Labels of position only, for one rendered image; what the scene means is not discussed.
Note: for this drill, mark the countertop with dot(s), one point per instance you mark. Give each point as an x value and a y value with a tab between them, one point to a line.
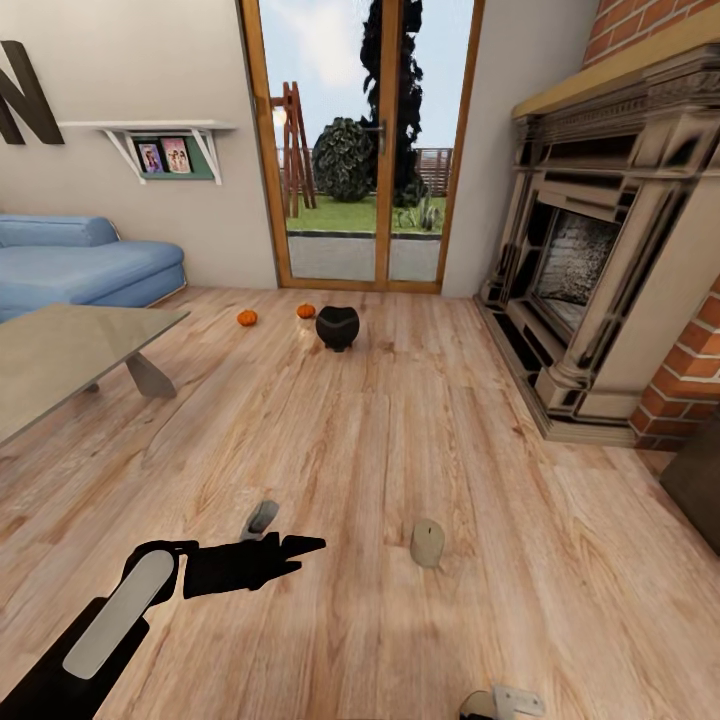
627	67

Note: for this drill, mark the wood fireplace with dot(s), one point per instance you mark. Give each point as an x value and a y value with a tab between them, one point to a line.
611	243

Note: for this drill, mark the pillar candle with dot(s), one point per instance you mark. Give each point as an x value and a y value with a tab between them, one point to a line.
480	703
427	542

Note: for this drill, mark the door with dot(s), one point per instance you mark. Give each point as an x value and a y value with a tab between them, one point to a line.
362	108

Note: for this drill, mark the cauldron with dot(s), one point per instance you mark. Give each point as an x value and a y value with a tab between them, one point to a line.
337	327

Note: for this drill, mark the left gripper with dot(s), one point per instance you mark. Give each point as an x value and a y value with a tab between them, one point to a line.
249	565

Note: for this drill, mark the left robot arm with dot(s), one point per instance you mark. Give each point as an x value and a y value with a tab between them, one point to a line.
75	676

